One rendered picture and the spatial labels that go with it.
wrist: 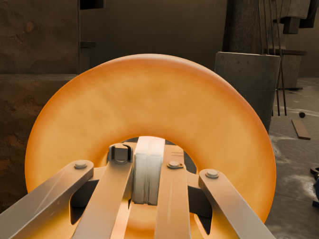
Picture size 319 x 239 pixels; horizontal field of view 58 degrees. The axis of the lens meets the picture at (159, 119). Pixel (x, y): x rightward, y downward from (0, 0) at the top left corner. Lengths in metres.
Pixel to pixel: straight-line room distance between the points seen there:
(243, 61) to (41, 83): 2.28
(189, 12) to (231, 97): 7.91
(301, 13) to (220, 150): 7.91
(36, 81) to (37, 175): 0.21
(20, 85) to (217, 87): 0.28
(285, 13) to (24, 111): 7.53
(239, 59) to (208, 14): 5.95
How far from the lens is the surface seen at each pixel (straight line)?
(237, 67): 2.58
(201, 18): 8.32
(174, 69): 0.15
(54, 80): 0.40
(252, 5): 4.29
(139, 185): 0.15
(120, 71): 0.16
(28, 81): 0.39
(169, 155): 0.17
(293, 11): 7.84
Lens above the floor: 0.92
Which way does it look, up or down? 15 degrees down
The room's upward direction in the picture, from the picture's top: 4 degrees clockwise
